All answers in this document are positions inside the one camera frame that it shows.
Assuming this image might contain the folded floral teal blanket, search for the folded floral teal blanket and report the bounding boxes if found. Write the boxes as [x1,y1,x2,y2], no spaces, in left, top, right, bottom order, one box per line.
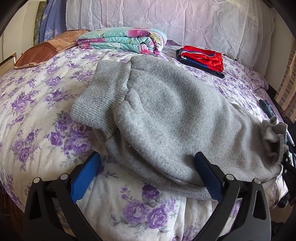
[77,27,167,55]

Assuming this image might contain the beige checked curtain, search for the beige checked curtain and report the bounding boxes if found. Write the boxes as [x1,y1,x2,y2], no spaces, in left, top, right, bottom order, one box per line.
[275,39,296,123]

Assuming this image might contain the blue denim jeans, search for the blue denim jeans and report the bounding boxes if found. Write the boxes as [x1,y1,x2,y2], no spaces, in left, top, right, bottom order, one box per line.
[259,99,276,118]

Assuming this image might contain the brown quilted pillow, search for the brown quilted pillow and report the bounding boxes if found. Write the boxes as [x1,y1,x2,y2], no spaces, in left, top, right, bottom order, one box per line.
[14,30,88,69]

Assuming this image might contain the purple floral pillowcase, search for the purple floral pillowcase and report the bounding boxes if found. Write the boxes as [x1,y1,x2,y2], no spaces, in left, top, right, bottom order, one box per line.
[243,66,269,91]

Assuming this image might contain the purple floral bedspread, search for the purple floral bedspread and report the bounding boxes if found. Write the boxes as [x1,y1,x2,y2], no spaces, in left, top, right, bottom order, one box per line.
[1,46,287,240]

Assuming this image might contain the folded red shorts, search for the folded red shorts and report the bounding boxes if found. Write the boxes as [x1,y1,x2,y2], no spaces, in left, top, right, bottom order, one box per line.
[181,46,224,72]

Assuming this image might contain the white lace covered bedding pile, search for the white lace covered bedding pile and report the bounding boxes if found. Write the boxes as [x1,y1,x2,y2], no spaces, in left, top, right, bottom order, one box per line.
[66,0,275,74]

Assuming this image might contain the grey sweatpants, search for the grey sweatpants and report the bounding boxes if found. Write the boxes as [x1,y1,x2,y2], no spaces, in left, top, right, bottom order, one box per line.
[71,55,287,200]

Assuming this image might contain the folded dark clothes stack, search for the folded dark clothes stack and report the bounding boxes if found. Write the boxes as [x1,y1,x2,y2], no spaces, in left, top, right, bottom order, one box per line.
[176,46,225,78]

